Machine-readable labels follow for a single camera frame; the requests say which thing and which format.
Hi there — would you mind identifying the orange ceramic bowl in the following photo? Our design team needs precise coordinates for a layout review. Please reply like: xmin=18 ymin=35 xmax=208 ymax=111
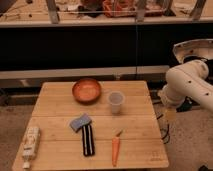
xmin=72 ymin=78 xmax=101 ymax=103

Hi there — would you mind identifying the black striped case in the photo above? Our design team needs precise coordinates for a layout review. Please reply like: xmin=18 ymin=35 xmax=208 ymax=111
xmin=82 ymin=124 xmax=95 ymax=157

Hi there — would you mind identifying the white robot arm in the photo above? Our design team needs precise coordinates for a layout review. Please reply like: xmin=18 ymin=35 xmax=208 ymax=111
xmin=158 ymin=60 xmax=213 ymax=123

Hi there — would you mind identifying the orange basket on shelf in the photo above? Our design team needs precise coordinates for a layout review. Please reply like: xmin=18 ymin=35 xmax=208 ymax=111
xmin=102 ymin=0 xmax=166 ymax=17

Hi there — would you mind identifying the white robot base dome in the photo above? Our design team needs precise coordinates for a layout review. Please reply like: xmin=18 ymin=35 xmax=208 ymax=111
xmin=172 ymin=39 xmax=213 ymax=63

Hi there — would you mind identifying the black cable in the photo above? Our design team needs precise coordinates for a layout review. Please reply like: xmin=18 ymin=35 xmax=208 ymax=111
xmin=156 ymin=113 xmax=172 ymax=145

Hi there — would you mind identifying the white tube bottle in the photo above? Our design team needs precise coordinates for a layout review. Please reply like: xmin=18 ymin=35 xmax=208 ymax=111
xmin=22 ymin=126 xmax=41 ymax=171

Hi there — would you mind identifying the blue sponge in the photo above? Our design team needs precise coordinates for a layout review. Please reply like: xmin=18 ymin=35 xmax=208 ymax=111
xmin=69 ymin=114 xmax=92 ymax=132

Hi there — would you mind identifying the orange carrot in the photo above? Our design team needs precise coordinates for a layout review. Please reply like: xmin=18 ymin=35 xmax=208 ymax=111
xmin=112 ymin=130 xmax=123 ymax=167

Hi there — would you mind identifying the clear plastic cup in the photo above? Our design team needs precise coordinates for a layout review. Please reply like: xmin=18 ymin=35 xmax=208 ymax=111
xmin=107 ymin=91 xmax=125 ymax=114

